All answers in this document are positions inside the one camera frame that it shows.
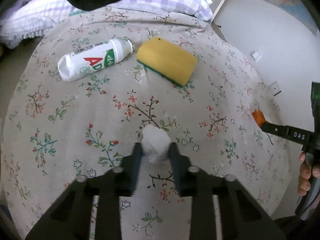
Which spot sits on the white cotton ball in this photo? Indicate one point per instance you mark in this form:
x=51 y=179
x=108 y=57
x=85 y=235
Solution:
x=155 y=142

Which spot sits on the small white floor item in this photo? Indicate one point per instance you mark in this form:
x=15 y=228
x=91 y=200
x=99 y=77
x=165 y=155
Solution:
x=276 y=88
x=256 y=54

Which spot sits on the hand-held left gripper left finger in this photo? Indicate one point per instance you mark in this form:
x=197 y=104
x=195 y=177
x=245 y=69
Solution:
x=136 y=162

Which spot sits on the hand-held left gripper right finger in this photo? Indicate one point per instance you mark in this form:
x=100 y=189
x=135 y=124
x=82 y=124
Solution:
x=175 y=165

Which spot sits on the floral bedsheet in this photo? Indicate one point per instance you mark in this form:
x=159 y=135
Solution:
x=100 y=110

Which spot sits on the white bottle with green label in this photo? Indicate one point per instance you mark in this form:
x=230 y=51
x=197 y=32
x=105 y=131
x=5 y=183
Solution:
x=87 y=60

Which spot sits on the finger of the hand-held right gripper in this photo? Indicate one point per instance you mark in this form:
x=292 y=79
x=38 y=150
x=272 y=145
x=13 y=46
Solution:
x=285 y=131

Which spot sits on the purple checked pillow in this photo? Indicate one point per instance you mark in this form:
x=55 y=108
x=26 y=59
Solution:
x=175 y=0

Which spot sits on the person's right hand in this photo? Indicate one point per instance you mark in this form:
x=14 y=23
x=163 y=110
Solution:
x=303 y=175

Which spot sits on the yellow sponge with green underside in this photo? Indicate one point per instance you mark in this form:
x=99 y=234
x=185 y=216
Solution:
x=167 y=58

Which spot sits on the purple checked quilt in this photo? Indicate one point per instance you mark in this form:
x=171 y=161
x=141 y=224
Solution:
x=32 y=17

